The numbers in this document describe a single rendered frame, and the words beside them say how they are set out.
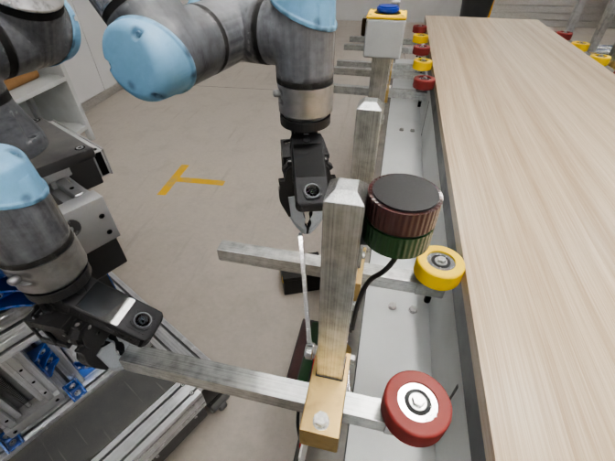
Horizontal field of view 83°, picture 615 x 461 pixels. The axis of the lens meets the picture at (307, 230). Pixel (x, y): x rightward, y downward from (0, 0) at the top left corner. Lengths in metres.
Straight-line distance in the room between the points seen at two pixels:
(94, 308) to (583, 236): 0.81
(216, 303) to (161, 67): 1.45
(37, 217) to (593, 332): 0.71
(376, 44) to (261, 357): 1.22
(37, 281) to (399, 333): 0.70
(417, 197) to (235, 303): 1.48
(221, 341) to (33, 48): 1.20
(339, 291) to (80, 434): 1.11
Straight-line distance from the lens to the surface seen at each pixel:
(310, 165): 0.48
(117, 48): 0.40
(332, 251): 0.32
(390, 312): 0.90
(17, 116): 0.78
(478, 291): 0.62
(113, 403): 1.36
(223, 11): 0.47
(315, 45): 0.45
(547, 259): 0.74
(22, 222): 0.43
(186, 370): 0.56
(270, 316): 1.65
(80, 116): 3.44
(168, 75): 0.38
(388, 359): 0.83
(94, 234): 0.71
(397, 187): 0.30
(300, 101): 0.47
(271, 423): 1.43
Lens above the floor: 1.33
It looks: 41 degrees down
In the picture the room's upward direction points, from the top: straight up
